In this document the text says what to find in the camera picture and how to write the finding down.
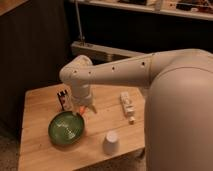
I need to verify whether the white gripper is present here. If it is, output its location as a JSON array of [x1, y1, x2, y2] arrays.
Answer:
[[71, 91, 98, 117]]

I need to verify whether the white ceramic cup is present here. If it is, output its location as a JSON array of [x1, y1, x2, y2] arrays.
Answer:
[[102, 131, 119, 155]]

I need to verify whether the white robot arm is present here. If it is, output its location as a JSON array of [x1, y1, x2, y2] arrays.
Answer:
[[60, 49, 213, 171]]

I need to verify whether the orange carrot toy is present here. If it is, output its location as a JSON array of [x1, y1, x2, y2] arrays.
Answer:
[[79, 106, 86, 117]]

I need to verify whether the green bowl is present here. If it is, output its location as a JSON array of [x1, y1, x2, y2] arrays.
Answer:
[[48, 111, 85, 146]]

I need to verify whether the white stapler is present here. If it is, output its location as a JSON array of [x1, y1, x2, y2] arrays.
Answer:
[[120, 92, 135, 124]]

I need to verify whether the metal stand pole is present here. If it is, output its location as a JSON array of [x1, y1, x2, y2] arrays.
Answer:
[[74, 0, 85, 45]]

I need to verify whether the white shelf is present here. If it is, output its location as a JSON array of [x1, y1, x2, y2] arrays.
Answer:
[[69, 0, 213, 22]]

